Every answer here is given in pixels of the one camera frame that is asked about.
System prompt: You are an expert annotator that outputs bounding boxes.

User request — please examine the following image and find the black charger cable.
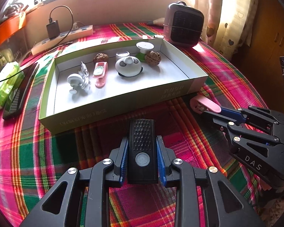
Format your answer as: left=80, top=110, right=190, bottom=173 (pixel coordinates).
left=0, top=5, right=74, bottom=86

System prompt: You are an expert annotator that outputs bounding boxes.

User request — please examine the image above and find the orange tray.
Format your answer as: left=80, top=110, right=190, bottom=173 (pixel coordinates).
left=0, top=12, right=26, bottom=45

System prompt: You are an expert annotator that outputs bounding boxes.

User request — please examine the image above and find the heart pattern curtain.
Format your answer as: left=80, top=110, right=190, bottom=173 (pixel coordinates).
left=194, top=0, right=259, bottom=60

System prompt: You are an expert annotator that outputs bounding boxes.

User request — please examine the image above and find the pink case mint insert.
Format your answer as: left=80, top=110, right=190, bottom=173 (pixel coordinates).
left=93, top=61, right=108, bottom=88

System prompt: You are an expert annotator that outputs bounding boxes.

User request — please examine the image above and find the black charger adapter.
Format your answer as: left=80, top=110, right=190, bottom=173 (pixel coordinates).
left=47, top=17, right=60, bottom=40

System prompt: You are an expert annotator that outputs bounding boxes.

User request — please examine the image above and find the green white cardboard tray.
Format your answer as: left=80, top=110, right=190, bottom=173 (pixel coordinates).
left=39, top=39, right=208, bottom=134

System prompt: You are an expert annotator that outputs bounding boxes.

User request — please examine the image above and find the beige pouch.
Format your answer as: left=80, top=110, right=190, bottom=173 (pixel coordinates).
left=146, top=17, right=165, bottom=27

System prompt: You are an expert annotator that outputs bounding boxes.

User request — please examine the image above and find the white USB cable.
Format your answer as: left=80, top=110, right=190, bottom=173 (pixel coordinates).
left=78, top=61, right=92, bottom=93

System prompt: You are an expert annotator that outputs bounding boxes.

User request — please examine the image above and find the clear round candle jar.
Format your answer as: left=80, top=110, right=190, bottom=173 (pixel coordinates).
left=115, top=51, right=130, bottom=61

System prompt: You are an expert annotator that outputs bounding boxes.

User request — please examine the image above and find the white plug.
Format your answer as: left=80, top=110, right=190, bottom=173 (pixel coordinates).
left=72, top=21, right=85, bottom=31

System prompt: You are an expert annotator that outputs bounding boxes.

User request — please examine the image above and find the black smartphone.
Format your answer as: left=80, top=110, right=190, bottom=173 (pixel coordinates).
left=2, top=63, right=39, bottom=120

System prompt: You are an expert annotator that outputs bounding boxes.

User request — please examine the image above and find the green tissue pack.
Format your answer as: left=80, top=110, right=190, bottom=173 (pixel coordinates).
left=0, top=61, right=24, bottom=109

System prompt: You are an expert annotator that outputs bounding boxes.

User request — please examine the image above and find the white panda dome toy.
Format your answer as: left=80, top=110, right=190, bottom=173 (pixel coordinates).
left=115, top=56, right=143, bottom=77

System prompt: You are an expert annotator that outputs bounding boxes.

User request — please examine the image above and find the black rectangular remote device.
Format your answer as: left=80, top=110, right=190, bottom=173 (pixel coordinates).
left=127, top=119, right=158, bottom=184

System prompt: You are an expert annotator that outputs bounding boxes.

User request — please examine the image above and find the small silver lighter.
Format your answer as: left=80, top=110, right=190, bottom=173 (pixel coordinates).
left=153, top=34, right=164, bottom=39

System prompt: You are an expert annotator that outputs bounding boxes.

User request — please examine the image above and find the white power strip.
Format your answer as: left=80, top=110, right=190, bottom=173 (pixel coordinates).
left=31, top=25, right=94, bottom=55

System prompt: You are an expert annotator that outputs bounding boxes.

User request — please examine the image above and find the pink clip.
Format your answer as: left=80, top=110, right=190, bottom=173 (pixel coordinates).
left=190, top=95, right=222, bottom=114

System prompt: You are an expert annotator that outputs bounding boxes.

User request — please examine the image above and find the brown walnut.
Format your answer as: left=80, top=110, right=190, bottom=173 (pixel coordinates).
left=145, top=51, right=162, bottom=66
left=93, top=53, right=109, bottom=63

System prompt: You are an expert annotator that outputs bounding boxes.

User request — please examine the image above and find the pink black portable heater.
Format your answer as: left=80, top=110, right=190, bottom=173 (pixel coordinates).
left=164, top=2, right=204, bottom=47

